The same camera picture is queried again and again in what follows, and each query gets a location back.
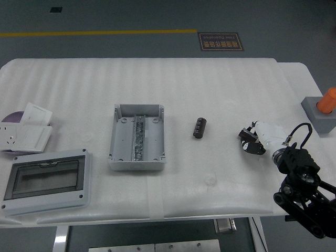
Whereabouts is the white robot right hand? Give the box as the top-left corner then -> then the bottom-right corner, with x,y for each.
238,120 -> 287,157

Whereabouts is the black cylindrical battery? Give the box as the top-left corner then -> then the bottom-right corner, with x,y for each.
193,117 -> 207,139

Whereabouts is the grey open junction box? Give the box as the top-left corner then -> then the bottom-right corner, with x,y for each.
107,103 -> 168,171

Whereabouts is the grey block stand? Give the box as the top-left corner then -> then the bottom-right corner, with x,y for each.
301,96 -> 336,137

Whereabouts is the orange cylinder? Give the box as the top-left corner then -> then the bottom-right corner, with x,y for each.
316,88 -> 336,114

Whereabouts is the white table leg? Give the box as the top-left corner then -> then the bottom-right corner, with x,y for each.
248,216 -> 269,252
52,225 -> 70,252

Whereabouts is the black floor sign orange text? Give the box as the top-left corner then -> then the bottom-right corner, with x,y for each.
197,32 -> 244,52

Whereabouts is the white foam mat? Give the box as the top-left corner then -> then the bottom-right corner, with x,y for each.
0,57 -> 333,225

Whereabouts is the yellow floor tape line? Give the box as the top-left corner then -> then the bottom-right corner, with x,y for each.
0,29 -> 198,38

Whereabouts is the grey lid with clear window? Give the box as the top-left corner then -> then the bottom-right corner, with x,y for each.
0,149 -> 93,216

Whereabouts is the purple disc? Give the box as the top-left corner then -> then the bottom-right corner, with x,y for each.
1,111 -> 27,124

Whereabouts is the grey metal bracket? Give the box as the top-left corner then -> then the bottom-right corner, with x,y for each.
213,218 -> 237,234

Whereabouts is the perforated metal mounting rail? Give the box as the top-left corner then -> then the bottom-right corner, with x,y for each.
130,114 -> 146,161

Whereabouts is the grey metal base plate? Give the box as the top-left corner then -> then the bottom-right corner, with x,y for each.
88,244 -> 155,252
154,239 -> 221,252

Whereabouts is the small white switch panel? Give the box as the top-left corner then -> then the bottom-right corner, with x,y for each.
20,102 -> 53,127

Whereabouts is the large white switch panel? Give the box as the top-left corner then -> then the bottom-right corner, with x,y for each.
14,125 -> 54,154

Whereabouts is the white wall socket panel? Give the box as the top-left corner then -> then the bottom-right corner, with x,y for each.
0,124 -> 21,151

